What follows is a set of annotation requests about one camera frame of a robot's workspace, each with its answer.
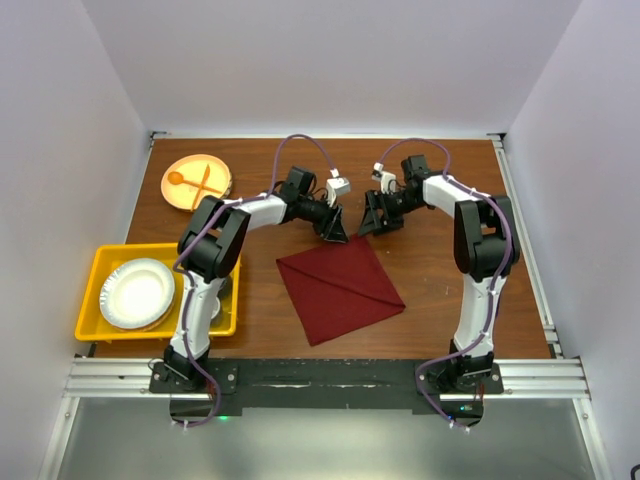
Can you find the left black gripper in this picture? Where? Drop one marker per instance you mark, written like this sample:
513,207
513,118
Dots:
330,226

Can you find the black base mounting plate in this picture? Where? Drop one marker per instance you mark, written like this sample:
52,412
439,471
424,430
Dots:
323,384

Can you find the orange round plate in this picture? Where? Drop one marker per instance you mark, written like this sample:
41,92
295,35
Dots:
192,168

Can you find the orange plastic fork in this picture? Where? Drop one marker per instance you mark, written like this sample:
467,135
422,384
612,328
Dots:
201,187

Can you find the orange plastic spoon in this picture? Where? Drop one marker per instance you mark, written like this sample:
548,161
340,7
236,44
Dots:
176,178

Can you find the yellow plastic bin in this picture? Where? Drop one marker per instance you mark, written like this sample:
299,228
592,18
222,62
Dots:
91,324

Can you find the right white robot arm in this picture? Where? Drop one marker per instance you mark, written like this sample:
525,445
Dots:
485,247

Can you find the dark red cloth napkin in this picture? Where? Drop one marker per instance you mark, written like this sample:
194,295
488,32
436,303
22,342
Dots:
338,288

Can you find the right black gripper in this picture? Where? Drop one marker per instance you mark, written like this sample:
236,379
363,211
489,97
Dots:
371,221

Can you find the grey white mug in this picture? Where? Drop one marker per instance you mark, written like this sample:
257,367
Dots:
216,310

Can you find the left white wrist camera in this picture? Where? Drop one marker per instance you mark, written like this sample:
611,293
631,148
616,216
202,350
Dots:
336,186

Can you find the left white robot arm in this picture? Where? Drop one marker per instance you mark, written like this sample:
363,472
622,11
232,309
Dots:
211,246

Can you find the white paper plate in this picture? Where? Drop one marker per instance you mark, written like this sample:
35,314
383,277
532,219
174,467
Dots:
138,294

